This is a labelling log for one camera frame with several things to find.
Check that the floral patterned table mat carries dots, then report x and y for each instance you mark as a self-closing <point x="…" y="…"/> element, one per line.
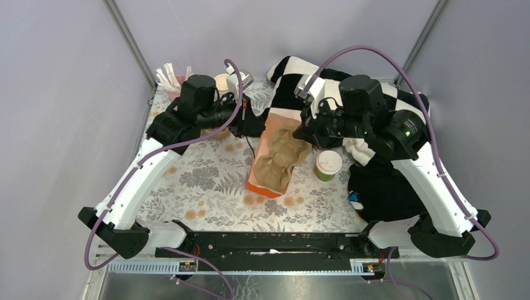
<point x="206" y="190"/>

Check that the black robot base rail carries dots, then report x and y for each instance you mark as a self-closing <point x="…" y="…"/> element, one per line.
<point x="282" y="251"/>

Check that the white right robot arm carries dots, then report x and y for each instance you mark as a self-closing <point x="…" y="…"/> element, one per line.
<point x="383" y="117"/>

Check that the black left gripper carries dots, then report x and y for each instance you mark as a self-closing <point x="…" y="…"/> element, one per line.
<point x="247" y="123"/>

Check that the pink straw holder cup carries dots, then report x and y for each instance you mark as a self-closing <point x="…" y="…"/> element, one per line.
<point x="175" y="90"/>

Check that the brown cardboard cup carrier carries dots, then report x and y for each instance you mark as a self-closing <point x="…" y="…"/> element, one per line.
<point x="273" y="170"/>

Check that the green paper coffee cup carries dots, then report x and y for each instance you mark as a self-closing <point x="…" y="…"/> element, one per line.
<point x="325" y="174"/>

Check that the black cloth bundle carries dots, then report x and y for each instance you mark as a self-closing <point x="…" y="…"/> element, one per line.
<point x="384" y="192"/>

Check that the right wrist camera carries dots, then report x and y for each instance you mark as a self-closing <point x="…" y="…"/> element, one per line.
<point x="310" y="90"/>

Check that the white plastic cup lid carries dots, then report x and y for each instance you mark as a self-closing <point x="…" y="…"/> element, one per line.
<point x="330" y="159"/>

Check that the blue white small object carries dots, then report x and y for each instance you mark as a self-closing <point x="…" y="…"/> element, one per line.
<point x="354" y="201"/>

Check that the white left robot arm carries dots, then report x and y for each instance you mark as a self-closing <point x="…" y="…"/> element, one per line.
<point x="199" y="105"/>

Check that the orange paper bag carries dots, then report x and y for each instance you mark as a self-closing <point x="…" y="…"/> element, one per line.
<point x="277" y="118"/>

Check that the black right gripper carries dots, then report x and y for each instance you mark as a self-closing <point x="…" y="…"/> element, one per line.
<point x="312" y="134"/>

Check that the black white checkered blanket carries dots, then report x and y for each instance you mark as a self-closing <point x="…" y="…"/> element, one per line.
<point x="286" y="74"/>

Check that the stack of green paper cups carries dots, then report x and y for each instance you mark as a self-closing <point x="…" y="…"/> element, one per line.
<point x="222" y="83"/>

